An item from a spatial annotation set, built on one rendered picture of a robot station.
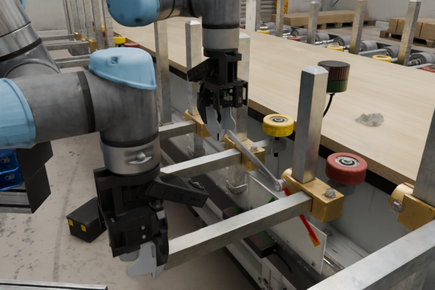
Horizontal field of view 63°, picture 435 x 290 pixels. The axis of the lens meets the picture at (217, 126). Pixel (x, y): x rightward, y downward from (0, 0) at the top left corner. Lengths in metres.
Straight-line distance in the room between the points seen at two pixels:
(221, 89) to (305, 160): 0.22
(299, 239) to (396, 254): 0.36
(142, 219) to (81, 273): 1.37
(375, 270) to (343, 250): 0.54
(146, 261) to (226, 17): 0.45
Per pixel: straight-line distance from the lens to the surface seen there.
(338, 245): 1.02
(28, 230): 2.22
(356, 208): 0.99
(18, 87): 0.43
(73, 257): 1.96
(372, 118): 1.03
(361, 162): 0.79
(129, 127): 0.44
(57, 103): 0.42
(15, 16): 0.53
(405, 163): 0.84
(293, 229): 0.82
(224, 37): 0.70
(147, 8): 0.60
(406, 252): 0.51
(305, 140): 0.72
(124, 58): 0.42
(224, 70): 0.70
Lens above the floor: 1.27
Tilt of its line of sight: 24 degrees down
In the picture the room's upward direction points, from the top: straight up
